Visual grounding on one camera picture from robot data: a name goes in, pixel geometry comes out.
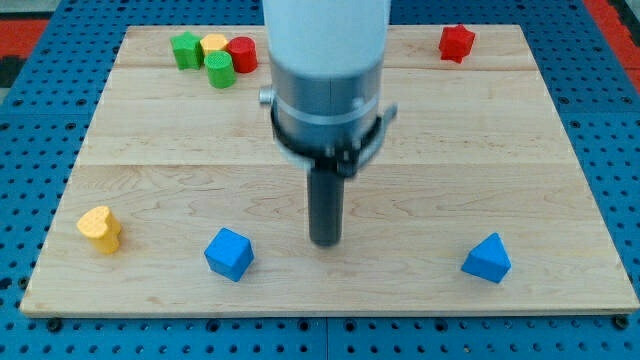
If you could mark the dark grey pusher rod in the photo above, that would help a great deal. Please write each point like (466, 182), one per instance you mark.
(325, 191)

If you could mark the silver metal wrist flange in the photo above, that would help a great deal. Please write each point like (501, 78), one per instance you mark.
(328, 121)

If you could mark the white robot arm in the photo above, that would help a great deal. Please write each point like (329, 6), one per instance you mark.
(326, 61)

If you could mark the blue cube block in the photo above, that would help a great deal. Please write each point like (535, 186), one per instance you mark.
(229, 254)

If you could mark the yellow heart block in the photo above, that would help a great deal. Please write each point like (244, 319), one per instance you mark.
(100, 226)

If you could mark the red cylinder block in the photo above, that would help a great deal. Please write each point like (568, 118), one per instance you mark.
(243, 52)

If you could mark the green cylinder block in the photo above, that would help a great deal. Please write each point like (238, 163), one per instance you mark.
(220, 69)

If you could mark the red star block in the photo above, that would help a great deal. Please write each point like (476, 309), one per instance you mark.
(456, 43)

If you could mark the light wooden board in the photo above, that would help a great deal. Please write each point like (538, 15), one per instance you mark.
(476, 148)

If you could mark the yellow hexagon block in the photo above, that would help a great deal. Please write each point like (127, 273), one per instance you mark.
(213, 42)

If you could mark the green star block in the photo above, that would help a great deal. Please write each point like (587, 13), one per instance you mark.
(187, 51)

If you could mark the blue triangular prism block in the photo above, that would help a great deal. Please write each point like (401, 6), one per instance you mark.
(488, 260)

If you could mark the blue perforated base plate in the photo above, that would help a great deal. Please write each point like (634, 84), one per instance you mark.
(45, 115)

